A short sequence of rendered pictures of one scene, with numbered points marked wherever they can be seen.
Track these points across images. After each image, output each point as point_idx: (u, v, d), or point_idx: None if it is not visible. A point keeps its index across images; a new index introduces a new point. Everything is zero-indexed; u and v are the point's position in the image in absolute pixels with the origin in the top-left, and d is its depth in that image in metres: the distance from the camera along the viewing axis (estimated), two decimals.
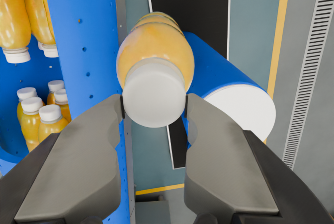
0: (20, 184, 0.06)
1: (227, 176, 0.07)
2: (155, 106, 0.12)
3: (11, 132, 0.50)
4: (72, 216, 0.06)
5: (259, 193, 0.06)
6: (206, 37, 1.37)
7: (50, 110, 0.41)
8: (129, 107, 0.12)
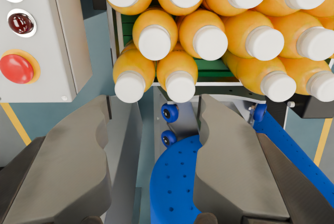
0: (6, 190, 0.06)
1: (237, 178, 0.07)
2: None
3: None
4: (62, 218, 0.06)
5: (270, 198, 0.06)
6: (266, 102, 1.39)
7: None
8: None
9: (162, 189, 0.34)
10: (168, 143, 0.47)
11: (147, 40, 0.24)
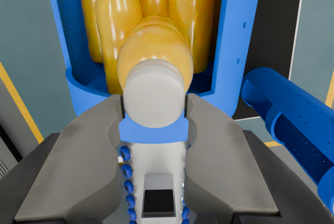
0: (20, 184, 0.06)
1: (227, 176, 0.07)
2: None
3: None
4: (72, 216, 0.06)
5: (259, 193, 0.06)
6: None
7: None
8: None
9: None
10: None
11: (140, 95, 0.12)
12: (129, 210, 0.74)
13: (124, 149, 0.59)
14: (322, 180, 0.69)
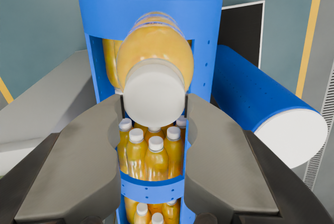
0: (20, 184, 0.06)
1: (227, 176, 0.07)
2: (142, 207, 0.71)
3: None
4: (72, 216, 0.06)
5: (259, 193, 0.06)
6: (239, 49, 1.45)
7: (157, 141, 0.52)
8: (137, 207, 0.71)
9: None
10: None
11: (154, 216, 0.68)
12: None
13: None
14: None
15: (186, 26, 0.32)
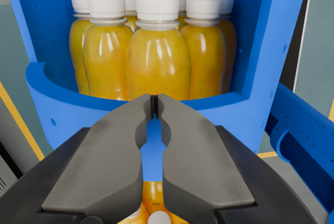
0: (50, 173, 0.07)
1: (204, 174, 0.07)
2: None
3: (59, 79, 0.28)
4: (92, 212, 0.06)
5: (236, 186, 0.06)
6: None
7: None
8: None
9: None
10: None
11: (154, 218, 0.33)
12: None
13: None
14: None
15: None
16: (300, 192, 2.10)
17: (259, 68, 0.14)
